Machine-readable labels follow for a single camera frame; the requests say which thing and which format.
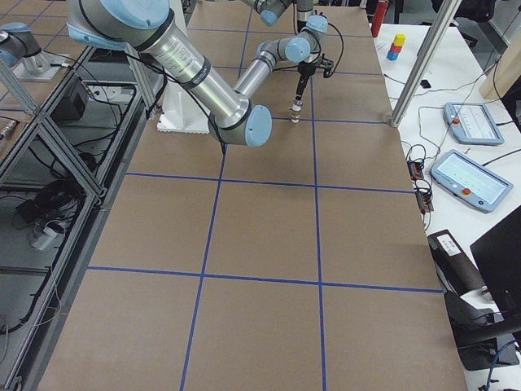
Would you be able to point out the red cylinder tube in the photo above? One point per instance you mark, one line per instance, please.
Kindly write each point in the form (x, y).
(378, 18)

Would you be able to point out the far blue teach pendant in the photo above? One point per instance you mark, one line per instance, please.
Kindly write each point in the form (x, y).
(472, 124)

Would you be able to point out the black monitor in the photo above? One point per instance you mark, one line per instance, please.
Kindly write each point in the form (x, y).
(497, 256)

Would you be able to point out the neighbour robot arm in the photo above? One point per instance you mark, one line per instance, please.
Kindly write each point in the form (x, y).
(21, 51)

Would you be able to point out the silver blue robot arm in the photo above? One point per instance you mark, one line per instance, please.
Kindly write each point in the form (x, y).
(270, 11)
(150, 28)

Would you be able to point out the black office chair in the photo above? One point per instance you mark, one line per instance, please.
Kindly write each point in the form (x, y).
(484, 336)

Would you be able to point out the small black box device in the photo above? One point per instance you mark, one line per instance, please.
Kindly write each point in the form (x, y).
(425, 84)

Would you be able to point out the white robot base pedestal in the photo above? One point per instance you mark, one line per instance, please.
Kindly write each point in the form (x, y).
(180, 113)

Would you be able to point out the white brass PPR valve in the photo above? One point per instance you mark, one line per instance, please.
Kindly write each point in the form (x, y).
(295, 112)

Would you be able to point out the wooden board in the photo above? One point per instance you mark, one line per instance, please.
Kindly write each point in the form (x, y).
(505, 73)

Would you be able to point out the aluminium frame post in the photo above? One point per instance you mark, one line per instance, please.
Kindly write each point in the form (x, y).
(427, 50)

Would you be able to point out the near blue teach pendant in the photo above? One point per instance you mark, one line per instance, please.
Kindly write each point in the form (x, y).
(470, 181)

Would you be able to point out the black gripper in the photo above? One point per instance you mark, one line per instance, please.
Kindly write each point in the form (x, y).
(304, 72)

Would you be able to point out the black power strip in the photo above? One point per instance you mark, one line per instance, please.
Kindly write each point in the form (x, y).
(422, 188)

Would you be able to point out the blue teach pendant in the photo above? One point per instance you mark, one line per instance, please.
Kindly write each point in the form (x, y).
(472, 124)
(470, 181)

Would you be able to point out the yellow red blue blocks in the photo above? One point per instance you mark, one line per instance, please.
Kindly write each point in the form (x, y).
(396, 47)

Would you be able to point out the aluminium frame side rack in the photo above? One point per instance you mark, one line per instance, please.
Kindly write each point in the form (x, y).
(64, 146)

